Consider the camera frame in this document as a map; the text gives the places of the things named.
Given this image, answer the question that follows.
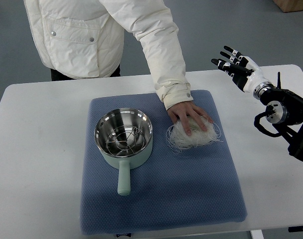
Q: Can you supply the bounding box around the person's bare hand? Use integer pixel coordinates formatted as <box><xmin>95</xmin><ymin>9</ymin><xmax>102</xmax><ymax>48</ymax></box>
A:
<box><xmin>167</xmin><ymin>101</ymin><xmax>213</xmax><ymax>136</ymax></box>

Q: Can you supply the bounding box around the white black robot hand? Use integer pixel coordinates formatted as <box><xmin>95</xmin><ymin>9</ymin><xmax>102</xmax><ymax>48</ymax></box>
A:
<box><xmin>211</xmin><ymin>46</ymin><xmax>272</xmax><ymax>94</ymax></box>

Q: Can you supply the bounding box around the white vermicelli bundle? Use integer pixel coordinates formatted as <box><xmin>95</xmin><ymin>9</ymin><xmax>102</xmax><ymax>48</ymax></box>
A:
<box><xmin>166</xmin><ymin>117</ymin><xmax>223</xmax><ymax>153</ymax></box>

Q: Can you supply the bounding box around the white jacket sleeve forearm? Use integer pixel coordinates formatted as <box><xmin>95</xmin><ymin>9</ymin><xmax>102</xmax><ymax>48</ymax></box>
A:
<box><xmin>101</xmin><ymin>0</ymin><xmax>193</xmax><ymax>109</ymax></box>

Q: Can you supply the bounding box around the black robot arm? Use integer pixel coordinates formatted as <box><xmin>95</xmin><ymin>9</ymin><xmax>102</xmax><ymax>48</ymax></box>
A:
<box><xmin>253</xmin><ymin>73</ymin><xmax>303</xmax><ymax>162</ymax></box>

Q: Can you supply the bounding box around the mint green pot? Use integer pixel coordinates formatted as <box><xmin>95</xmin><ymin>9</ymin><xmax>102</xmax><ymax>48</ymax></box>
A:
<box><xmin>95</xmin><ymin>108</ymin><xmax>153</xmax><ymax>196</ymax></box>

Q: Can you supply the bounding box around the blue padded mat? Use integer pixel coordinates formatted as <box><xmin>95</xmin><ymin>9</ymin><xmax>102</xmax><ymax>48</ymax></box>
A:
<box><xmin>80</xmin><ymin>90</ymin><xmax>247</xmax><ymax>235</ymax></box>

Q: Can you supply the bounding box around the wooden box corner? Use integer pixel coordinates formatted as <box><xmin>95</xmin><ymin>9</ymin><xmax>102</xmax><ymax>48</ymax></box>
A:
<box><xmin>273</xmin><ymin>0</ymin><xmax>303</xmax><ymax>13</ymax></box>

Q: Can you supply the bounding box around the person in white jacket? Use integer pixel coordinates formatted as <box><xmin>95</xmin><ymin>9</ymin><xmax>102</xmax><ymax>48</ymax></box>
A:
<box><xmin>23</xmin><ymin>0</ymin><xmax>152</xmax><ymax>82</ymax></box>

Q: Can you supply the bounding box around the blue label under mat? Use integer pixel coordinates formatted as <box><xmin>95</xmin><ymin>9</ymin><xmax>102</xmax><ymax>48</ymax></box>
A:
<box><xmin>116</xmin><ymin>233</ymin><xmax>132</xmax><ymax>238</ymax></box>

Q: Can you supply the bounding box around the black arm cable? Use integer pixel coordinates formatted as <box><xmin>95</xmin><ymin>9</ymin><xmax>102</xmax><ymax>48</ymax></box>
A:
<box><xmin>253</xmin><ymin>111</ymin><xmax>289</xmax><ymax>138</ymax></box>

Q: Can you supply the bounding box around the wire steaming rack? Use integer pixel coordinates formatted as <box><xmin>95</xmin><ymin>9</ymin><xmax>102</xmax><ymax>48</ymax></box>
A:
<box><xmin>105</xmin><ymin>125</ymin><xmax>145</xmax><ymax>153</ymax></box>

